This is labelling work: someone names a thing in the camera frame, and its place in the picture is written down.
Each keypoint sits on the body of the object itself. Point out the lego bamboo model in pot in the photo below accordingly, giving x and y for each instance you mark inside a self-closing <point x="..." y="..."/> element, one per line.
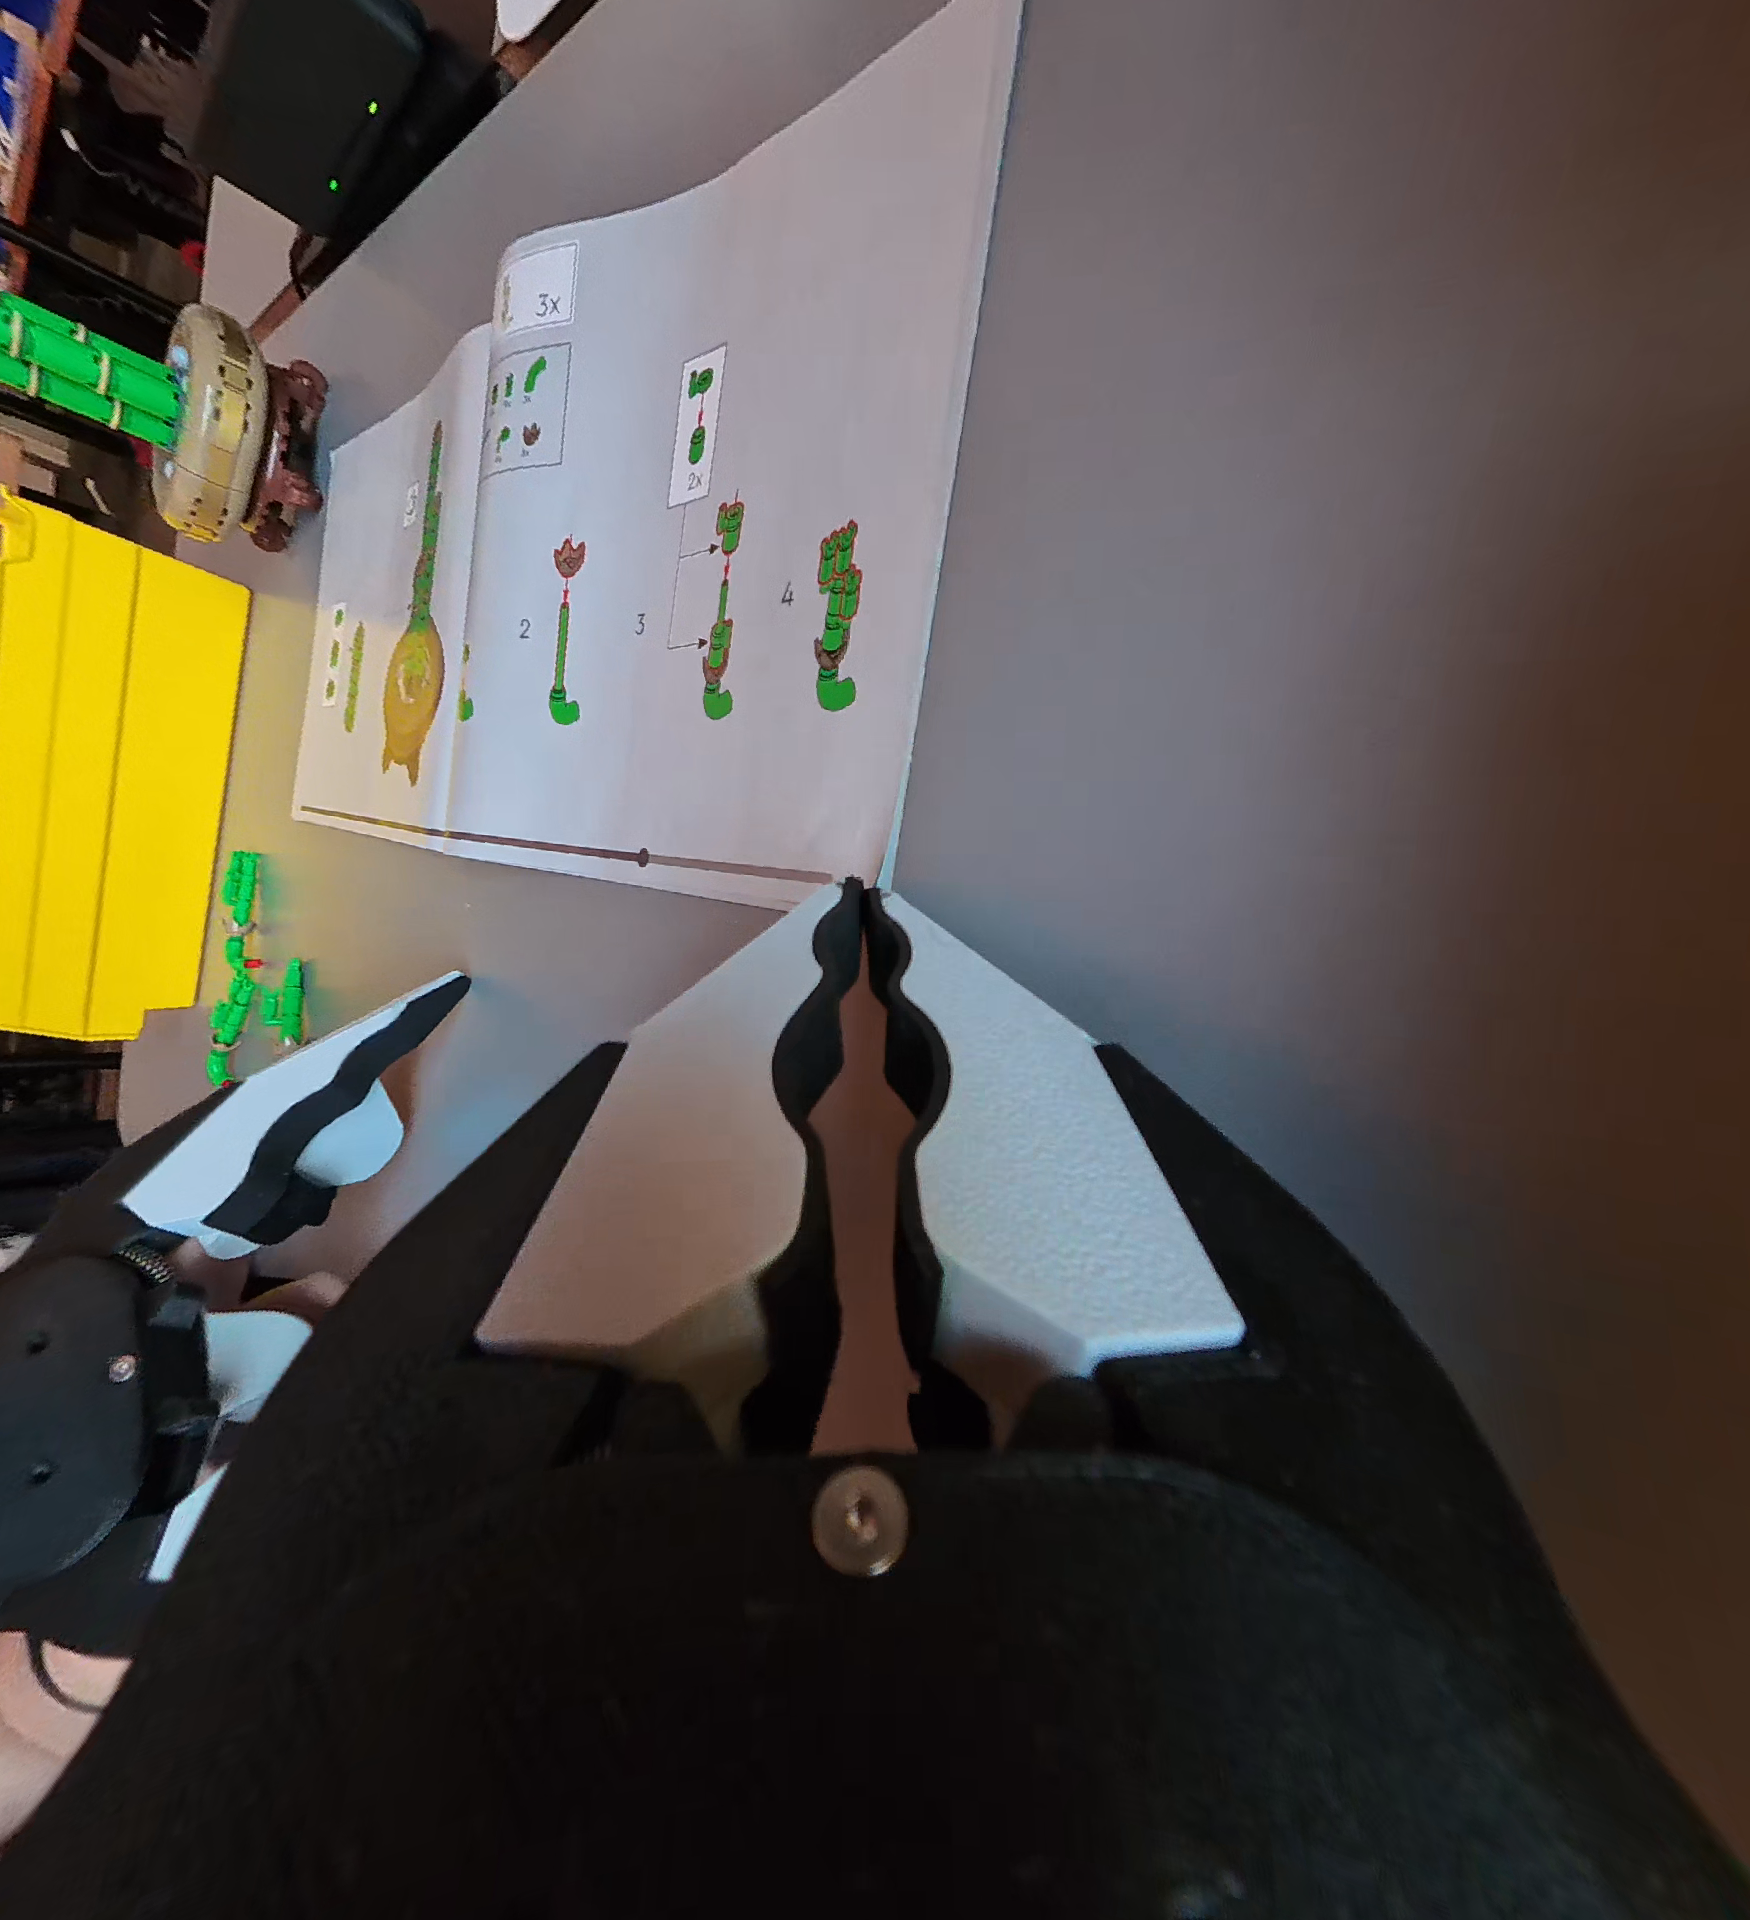
<point x="215" y="421"/>

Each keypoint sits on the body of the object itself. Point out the yellow plastic bin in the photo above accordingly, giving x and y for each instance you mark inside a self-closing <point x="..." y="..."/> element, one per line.
<point x="97" y="749"/>

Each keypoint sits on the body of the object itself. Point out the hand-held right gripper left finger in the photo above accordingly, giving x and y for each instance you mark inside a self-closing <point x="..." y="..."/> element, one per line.
<point x="667" y="1169"/>

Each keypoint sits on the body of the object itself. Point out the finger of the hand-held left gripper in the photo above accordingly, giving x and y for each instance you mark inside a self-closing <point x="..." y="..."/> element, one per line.
<point x="261" y="1095"/>
<point x="356" y="1141"/>

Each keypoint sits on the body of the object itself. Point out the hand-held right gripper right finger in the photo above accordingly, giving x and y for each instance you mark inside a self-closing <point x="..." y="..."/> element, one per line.
<point x="1053" y="1185"/>

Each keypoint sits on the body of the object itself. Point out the lego instruction booklet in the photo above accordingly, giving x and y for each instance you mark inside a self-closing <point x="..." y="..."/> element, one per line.
<point x="817" y="451"/>

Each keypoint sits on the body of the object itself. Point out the black box device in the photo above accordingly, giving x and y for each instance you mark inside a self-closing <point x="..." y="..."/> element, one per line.
<point x="305" y="105"/>

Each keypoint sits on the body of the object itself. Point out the green lego bamboo sprig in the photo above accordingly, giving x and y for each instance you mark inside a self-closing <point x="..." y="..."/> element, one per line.
<point x="245" y="895"/>
<point x="289" y="995"/>
<point x="229" y="1028"/>

